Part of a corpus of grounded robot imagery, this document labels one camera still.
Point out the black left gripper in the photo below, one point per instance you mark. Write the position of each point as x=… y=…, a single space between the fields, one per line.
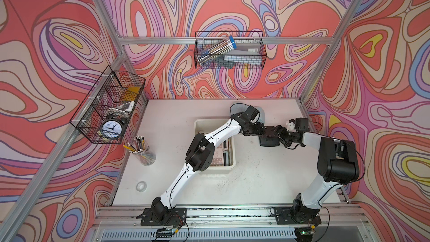
x=259 y=129

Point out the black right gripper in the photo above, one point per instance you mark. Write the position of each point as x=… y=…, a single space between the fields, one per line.
x=283 y=130

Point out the light blue calculator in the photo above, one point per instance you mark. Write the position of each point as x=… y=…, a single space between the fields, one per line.
x=241 y=107

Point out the white plastic storage box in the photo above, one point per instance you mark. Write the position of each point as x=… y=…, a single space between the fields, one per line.
x=205 y=126

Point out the pink calculator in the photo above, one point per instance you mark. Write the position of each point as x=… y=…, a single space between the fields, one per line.
x=222 y=155

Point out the black calculator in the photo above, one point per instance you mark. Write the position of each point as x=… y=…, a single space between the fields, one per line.
x=269 y=138

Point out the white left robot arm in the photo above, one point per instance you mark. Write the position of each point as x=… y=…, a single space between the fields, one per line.
x=199 y=157

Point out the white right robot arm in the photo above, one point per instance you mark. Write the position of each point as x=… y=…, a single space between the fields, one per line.
x=337 y=165

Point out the grey white box in basket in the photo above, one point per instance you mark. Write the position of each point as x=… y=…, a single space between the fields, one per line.
x=245 y=53

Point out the clear tube of pencils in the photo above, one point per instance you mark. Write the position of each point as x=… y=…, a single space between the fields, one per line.
x=209 y=52

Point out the clear pen cup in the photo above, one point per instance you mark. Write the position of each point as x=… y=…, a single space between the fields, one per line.
x=141 y=150

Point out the clear tape roll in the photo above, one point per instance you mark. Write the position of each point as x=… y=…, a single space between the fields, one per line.
x=141 y=186

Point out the white device in basket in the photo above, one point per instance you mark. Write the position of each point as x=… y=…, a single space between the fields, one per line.
x=126 y=107

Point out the yellow item in basket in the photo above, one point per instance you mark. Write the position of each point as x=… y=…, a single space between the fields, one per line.
x=130 y=94

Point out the green circuit board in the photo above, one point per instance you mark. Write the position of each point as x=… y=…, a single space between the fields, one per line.
x=165 y=233

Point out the black alarm clock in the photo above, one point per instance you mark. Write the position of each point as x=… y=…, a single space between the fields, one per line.
x=113 y=127

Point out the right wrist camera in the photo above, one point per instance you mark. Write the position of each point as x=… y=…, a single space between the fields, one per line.
x=291 y=125

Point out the black wire basket back wall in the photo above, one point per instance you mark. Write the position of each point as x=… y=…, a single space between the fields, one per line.
x=241 y=37

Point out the black wire basket wall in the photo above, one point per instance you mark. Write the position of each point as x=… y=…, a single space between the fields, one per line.
x=241 y=37
x=101 y=101

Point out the black wire basket left wall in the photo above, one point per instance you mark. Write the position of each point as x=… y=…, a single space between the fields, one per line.
x=101 y=101

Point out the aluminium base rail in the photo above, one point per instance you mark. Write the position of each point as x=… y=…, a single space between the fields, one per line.
x=339 y=222

